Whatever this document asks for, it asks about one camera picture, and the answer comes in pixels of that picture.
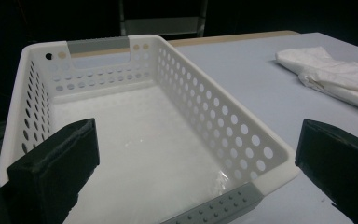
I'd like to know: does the grey metal stand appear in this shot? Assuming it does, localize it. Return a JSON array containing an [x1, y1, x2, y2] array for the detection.
[[117, 0, 209, 38]]

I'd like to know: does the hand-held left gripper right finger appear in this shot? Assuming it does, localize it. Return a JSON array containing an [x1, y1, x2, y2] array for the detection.
[[295, 119, 358, 224]]

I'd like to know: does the white perforated plastic basket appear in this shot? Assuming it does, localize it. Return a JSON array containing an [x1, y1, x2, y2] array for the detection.
[[0, 34, 301, 224]]

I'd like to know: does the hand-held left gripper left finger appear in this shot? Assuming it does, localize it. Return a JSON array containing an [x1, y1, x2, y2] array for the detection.
[[0, 118, 101, 224]]

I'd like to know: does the white cloth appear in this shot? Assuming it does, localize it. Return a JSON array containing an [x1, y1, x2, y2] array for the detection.
[[274, 46, 358, 116]]

